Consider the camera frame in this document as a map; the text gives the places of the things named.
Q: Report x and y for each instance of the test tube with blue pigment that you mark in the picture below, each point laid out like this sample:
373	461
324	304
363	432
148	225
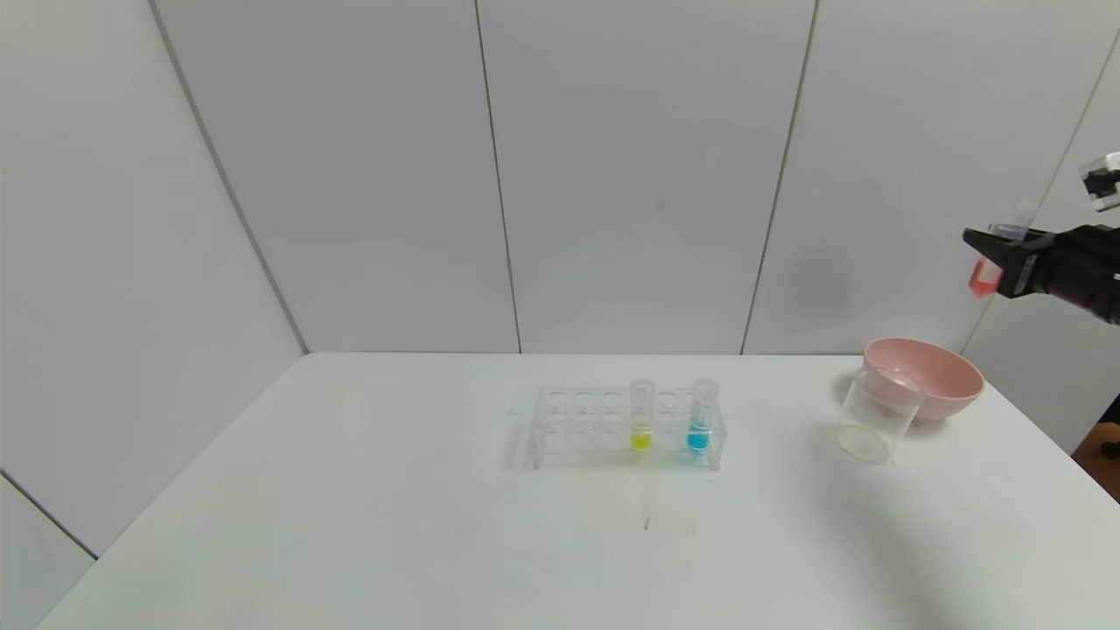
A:
700	420

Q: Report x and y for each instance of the clear plastic test tube rack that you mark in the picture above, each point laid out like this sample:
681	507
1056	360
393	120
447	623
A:
586	429

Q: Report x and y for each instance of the clear plastic measuring beaker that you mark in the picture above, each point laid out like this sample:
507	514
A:
879	411

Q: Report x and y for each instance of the test tube with yellow pigment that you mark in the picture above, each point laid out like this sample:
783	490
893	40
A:
641	420

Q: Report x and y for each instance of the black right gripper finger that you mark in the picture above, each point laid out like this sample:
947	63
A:
1024	273
1019	238

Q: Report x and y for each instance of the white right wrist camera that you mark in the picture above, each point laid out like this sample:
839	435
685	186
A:
1104	179

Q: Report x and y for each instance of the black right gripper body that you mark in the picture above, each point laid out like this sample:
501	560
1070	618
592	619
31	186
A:
1020	267

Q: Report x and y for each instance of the pink bowl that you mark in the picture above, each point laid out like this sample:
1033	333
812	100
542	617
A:
941	376

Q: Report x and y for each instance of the test tube with red pigment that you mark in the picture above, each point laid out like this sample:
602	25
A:
984	278

